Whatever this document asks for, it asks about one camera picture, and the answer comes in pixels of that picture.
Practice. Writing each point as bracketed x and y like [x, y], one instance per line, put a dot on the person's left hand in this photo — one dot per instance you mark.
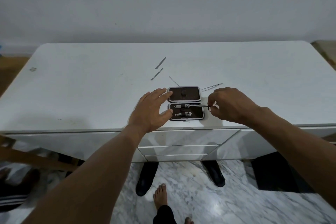
[147, 111]

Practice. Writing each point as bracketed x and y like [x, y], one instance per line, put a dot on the person's right hand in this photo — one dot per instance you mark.
[233, 105]

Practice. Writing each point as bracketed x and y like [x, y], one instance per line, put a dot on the person's left thumb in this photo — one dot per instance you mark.
[166, 114]

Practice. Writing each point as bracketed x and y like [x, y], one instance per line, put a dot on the person's right thumb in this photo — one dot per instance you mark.
[214, 111]

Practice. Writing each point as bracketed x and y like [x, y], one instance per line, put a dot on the brown manicure case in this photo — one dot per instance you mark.
[187, 94]

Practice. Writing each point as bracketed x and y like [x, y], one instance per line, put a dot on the person's right forearm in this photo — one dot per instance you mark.
[296, 147]

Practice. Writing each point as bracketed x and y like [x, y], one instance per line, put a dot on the person's left forearm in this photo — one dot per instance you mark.
[91, 176]

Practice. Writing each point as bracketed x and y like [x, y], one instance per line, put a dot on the large silver nail clipper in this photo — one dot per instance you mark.
[185, 113]

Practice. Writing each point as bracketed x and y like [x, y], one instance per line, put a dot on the small silver nail clipper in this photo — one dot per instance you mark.
[183, 105]

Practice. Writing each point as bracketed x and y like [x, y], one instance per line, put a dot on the silver tweezers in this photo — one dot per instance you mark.
[212, 86]

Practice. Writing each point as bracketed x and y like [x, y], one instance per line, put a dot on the thin metal pick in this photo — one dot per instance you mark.
[174, 81]

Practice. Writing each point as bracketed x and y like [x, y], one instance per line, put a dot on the white desk drawer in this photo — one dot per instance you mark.
[178, 150]
[175, 157]

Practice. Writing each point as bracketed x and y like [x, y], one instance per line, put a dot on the short metal cuticle pusher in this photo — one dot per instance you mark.
[156, 74]

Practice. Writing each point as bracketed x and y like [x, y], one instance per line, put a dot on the long metal nail file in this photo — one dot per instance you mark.
[160, 63]

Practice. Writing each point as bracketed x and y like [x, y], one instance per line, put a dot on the black desk foot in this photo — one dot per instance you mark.
[145, 179]
[215, 174]

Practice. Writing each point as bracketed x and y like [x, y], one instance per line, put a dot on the white glossy desk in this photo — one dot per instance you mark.
[91, 87]

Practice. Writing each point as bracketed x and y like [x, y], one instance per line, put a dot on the person's left foot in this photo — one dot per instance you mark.
[160, 196]

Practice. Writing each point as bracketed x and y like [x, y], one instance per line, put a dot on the person's foot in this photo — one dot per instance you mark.
[189, 220]
[160, 196]

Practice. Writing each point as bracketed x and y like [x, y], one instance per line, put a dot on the black box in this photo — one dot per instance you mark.
[278, 174]

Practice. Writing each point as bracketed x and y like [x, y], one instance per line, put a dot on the person's black trouser leg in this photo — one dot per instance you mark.
[164, 216]

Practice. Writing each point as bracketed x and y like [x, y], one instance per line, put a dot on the person's right foot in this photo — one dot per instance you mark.
[189, 220]

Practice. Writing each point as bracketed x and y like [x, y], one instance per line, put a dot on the dark striped cloth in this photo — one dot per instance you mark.
[15, 192]

